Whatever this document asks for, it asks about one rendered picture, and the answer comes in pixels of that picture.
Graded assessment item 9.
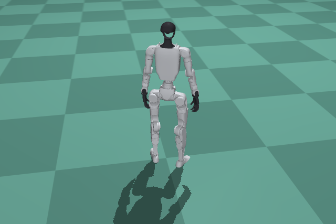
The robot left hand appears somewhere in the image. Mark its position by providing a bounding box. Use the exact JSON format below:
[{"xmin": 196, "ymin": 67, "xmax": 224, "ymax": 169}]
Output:
[{"xmin": 141, "ymin": 89, "xmax": 150, "ymax": 109}]

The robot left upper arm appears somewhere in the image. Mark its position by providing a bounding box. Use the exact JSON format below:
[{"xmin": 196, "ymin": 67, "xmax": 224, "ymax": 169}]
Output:
[{"xmin": 145, "ymin": 45, "xmax": 156, "ymax": 74}]

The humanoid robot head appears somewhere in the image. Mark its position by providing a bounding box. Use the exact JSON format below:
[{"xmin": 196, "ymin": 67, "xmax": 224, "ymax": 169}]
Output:
[{"xmin": 160, "ymin": 22, "xmax": 176, "ymax": 49}]

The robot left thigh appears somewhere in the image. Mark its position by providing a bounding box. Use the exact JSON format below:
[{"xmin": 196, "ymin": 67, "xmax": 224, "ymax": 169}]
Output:
[{"xmin": 149, "ymin": 89, "xmax": 161, "ymax": 132}]

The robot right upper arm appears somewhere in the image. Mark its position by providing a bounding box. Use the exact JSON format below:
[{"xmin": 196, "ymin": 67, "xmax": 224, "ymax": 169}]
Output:
[{"xmin": 179, "ymin": 47, "xmax": 193, "ymax": 77}]

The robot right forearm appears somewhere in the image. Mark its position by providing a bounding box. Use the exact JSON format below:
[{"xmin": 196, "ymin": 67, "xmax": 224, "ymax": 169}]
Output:
[{"xmin": 188, "ymin": 69, "xmax": 199, "ymax": 95}]

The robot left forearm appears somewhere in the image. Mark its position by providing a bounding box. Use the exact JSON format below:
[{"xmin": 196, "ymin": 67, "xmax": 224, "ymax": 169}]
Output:
[{"xmin": 141, "ymin": 67, "xmax": 150, "ymax": 92}]

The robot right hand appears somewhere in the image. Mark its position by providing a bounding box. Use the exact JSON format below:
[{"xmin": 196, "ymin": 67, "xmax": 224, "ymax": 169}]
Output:
[{"xmin": 191, "ymin": 91, "xmax": 199, "ymax": 112}]

